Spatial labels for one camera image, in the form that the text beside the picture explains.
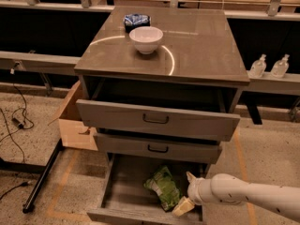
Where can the clear sanitizer bottle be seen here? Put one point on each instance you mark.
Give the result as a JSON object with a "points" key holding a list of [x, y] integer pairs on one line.
{"points": [[258, 67], [280, 67]]}

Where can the blue snack bag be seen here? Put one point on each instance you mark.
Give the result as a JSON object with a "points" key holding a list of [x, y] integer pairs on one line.
{"points": [[132, 21]]}

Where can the grey bottom drawer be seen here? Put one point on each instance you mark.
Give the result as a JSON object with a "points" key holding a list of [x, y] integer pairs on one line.
{"points": [[125, 201]]}

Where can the black top drawer handle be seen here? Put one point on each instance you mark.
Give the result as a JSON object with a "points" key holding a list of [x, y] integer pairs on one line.
{"points": [[147, 119]]}

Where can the grey drawer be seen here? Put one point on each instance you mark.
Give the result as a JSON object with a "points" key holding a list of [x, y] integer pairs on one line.
{"points": [[214, 126], [125, 201], [183, 151]]}

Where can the black middle drawer handle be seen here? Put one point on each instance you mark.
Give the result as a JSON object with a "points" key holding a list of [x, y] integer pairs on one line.
{"points": [[157, 150]]}

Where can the grey middle drawer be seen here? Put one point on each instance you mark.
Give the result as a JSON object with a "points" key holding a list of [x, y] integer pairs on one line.
{"points": [[183, 151]]}

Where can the green rice chip bag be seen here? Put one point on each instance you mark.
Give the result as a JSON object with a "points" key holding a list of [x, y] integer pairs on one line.
{"points": [[163, 184]]}

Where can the white ceramic bowl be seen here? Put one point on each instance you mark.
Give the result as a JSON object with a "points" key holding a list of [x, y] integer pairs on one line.
{"points": [[146, 39]]}

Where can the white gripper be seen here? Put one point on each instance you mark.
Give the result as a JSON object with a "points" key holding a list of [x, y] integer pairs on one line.
{"points": [[196, 190]]}

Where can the cardboard box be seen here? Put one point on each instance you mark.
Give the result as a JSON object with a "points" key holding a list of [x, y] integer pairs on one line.
{"points": [[73, 133]]}

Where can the black power adapter with cable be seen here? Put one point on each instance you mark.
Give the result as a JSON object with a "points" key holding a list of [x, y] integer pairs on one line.
{"points": [[20, 120]]}

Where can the clear sanitizer bottle left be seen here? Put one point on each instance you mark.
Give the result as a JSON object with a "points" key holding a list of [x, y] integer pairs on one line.
{"points": [[258, 67]]}

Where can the grey drawer cabinet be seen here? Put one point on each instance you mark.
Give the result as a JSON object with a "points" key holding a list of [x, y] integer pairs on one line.
{"points": [[196, 67]]}

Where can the black drawer handle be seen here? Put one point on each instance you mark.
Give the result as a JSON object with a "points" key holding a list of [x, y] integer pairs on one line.
{"points": [[147, 119], [157, 150]]}

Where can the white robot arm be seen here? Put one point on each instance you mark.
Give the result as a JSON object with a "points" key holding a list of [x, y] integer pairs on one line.
{"points": [[223, 188]]}

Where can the grey top drawer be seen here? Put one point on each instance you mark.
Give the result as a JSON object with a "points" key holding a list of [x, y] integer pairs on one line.
{"points": [[214, 126]]}

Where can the clear sanitizer bottle right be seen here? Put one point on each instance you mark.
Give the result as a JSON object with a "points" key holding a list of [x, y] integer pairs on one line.
{"points": [[280, 67]]}

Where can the black metal table leg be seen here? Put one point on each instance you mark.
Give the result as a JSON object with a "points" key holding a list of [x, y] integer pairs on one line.
{"points": [[41, 170]]}

